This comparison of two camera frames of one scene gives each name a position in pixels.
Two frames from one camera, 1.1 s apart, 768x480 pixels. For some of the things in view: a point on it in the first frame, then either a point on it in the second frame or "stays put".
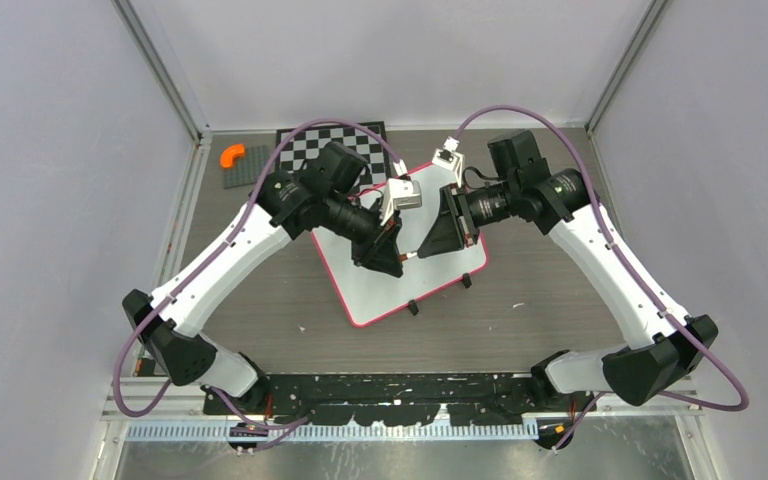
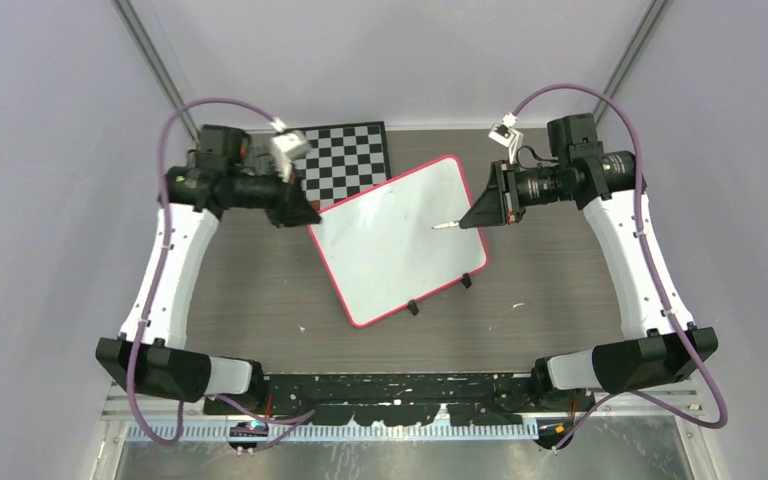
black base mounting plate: [386, 400] stays put
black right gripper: [453, 224] to [499, 202]
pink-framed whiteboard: [370, 294] stays put
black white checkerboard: [310, 145] stays put
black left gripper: [379, 250] to [292, 207]
